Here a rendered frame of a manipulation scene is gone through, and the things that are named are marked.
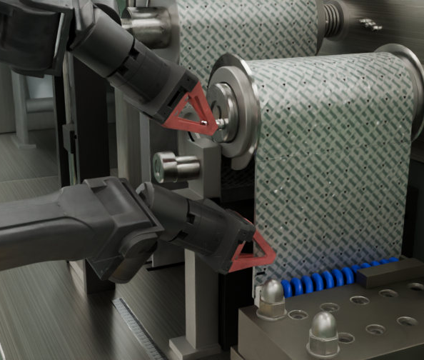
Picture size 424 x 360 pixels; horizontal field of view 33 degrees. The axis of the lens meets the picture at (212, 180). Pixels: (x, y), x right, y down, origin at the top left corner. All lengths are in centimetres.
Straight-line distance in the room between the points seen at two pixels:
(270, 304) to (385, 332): 13
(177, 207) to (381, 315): 28
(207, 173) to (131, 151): 70
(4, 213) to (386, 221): 55
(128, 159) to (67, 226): 94
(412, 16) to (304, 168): 33
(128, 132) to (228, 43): 57
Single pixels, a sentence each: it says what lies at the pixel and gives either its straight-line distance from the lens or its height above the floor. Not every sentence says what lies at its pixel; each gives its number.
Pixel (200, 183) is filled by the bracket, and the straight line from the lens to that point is 92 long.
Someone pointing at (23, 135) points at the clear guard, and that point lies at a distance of 183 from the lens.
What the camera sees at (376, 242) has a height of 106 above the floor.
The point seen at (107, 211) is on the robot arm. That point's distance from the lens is 74.
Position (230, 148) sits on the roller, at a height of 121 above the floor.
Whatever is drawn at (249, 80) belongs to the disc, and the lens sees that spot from 84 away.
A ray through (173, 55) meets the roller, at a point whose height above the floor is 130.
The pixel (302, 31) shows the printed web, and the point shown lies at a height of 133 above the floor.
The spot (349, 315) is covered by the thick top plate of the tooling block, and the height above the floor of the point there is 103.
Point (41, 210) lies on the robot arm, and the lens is 68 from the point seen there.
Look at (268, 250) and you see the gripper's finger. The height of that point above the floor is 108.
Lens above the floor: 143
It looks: 17 degrees down
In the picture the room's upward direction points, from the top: straight up
